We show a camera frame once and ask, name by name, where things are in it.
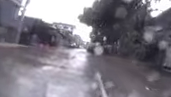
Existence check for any pole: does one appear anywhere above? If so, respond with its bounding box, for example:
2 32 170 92
14 0 37 47

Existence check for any wet grey asphalt road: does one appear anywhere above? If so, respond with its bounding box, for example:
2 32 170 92
0 32 171 97

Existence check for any robot's own part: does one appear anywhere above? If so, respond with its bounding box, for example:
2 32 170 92
90 71 120 97

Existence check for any group of trees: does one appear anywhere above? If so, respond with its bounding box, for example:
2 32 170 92
72 0 164 62

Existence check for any white building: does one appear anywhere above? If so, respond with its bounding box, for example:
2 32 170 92
51 21 77 36

